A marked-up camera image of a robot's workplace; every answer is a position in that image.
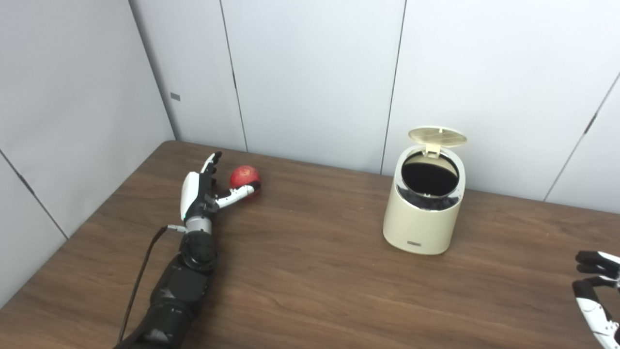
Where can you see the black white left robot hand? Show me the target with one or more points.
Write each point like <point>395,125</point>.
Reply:
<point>191,191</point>

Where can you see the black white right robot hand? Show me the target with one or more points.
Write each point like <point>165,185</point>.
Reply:
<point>598,310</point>

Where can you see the red apple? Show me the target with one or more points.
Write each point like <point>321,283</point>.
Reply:
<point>243,175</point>

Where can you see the cream-colored round bin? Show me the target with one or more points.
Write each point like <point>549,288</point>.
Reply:
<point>416,225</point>

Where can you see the cream round bin lid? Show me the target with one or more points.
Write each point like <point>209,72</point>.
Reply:
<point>436,135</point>

